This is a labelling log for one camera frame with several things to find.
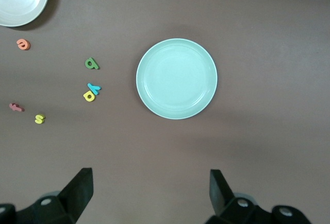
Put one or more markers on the yellow foam letter s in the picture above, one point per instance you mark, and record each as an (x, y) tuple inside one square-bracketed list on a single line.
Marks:
[(39, 118)]

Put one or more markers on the pink foam letter f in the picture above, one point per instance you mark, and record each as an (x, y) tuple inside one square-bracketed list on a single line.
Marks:
[(16, 107)]

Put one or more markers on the beige round plate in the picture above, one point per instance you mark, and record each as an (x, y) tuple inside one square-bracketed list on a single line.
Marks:
[(20, 0)]

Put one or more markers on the orange foam letter e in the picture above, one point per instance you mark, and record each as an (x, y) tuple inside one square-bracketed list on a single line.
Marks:
[(27, 45)]

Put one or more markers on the yellow foam letter a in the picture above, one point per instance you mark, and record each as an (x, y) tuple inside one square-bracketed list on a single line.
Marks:
[(85, 95)]

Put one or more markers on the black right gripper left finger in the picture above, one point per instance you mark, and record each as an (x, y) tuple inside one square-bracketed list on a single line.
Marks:
[(74, 195)]

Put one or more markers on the cyan foam letter y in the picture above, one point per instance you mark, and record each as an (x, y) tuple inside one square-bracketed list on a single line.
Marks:
[(94, 88)]

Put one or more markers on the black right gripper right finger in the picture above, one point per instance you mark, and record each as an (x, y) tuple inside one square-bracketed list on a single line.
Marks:
[(221, 195)]

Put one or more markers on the green foam letter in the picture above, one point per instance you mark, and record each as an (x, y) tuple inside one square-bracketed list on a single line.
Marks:
[(95, 66)]

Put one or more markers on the pale green round plate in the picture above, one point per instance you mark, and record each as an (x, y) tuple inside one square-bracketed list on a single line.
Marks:
[(176, 78)]

